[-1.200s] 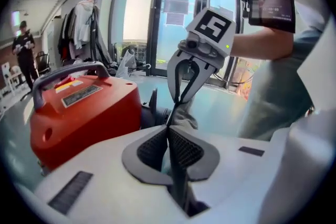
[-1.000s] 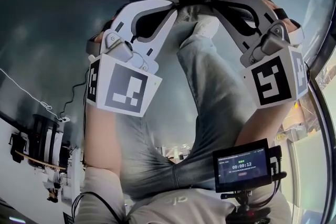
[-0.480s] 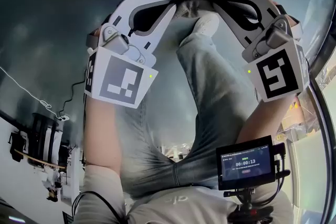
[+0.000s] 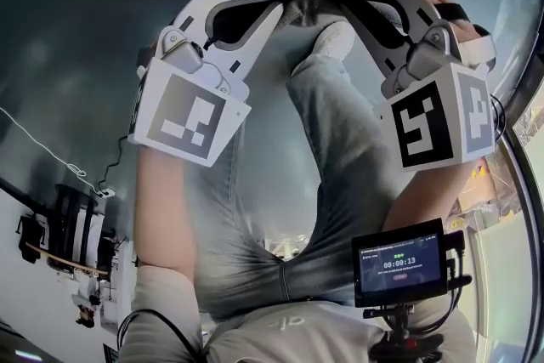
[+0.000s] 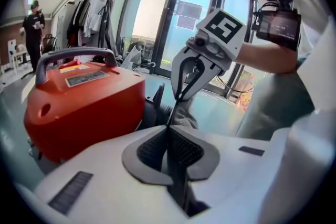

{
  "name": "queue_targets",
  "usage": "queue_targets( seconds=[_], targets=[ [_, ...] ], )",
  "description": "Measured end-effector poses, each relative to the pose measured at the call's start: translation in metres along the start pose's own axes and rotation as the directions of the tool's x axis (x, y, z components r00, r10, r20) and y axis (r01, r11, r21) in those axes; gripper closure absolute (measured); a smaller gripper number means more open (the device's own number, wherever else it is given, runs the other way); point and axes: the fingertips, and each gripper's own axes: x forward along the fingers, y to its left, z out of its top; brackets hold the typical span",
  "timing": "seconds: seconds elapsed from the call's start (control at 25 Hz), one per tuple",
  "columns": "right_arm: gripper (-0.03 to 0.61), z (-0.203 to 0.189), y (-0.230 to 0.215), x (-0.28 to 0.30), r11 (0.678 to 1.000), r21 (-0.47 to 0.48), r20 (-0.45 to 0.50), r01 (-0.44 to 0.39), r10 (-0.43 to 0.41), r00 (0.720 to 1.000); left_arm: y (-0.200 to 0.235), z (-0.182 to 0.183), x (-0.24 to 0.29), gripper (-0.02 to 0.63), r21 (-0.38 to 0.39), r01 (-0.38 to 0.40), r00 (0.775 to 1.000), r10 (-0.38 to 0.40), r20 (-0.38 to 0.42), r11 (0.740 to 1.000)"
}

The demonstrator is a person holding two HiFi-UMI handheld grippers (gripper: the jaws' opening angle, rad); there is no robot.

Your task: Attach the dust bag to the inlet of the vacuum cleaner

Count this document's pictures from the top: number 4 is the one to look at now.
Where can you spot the person's white t-shirt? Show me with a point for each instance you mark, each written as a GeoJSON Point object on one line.
{"type": "Point", "coordinates": [297, 336]}

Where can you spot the person's right hand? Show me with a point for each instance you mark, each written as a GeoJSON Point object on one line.
{"type": "Point", "coordinates": [465, 32]}

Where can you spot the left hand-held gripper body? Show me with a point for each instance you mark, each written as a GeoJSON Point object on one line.
{"type": "Point", "coordinates": [187, 115]}

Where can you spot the person's grey jeans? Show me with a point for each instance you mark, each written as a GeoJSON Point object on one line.
{"type": "Point", "coordinates": [340, 132]}

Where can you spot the round wooden table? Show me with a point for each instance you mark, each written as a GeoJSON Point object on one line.
{"type": "Point", "coordinates": [64, 260]}

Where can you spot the person's right forearm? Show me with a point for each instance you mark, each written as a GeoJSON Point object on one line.
{"type": "Point", "coordinates": [425, 200]}

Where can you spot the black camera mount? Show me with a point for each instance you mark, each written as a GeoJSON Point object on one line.
{"type": "Point", "coordinates": [404, 338]}

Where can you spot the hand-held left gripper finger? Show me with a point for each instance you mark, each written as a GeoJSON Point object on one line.
{"type": "Point", "coordinates": [200, 2]}
{"type": "Point", "coordinates": [259, 42]}

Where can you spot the cardboard box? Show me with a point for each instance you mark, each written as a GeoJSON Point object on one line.
{"type": "Point", "coordinates": [480, 187]}

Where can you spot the black backpack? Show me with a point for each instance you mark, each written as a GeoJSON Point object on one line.
{"type": "Point", "coordinates": [30, 238]}

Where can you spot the black stool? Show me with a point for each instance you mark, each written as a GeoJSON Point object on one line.
{"type": "Point", "coordinates": [78, 225]}

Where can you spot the person's left forearm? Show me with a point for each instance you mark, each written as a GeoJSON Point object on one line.
{"type": "Point", "coordinates": [163, 217]}

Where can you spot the grey pad with black square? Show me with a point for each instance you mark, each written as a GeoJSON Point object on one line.
{"type": "Point", "coordinates": [304, 13]}

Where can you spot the white power strip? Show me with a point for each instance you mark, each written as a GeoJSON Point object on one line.
{"type": "Point", "coordinates": [106, 193]}

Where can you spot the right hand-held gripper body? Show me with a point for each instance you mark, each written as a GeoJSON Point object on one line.
{"type": "Point", "coordinates": [438, 119]}

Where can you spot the black monitor screen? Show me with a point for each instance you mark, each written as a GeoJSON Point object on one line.
{"type": "Point", "coordinates": [399, 263]}

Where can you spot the person's white right shoe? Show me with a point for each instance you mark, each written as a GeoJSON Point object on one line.
{"type": "Point", "coordinates": [336, 42]}

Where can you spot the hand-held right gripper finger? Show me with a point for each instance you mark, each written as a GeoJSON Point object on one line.
{"type": "Point", "coordinates": [414, 2]}
{"type": "Point", "coordinates": [378, 44]}

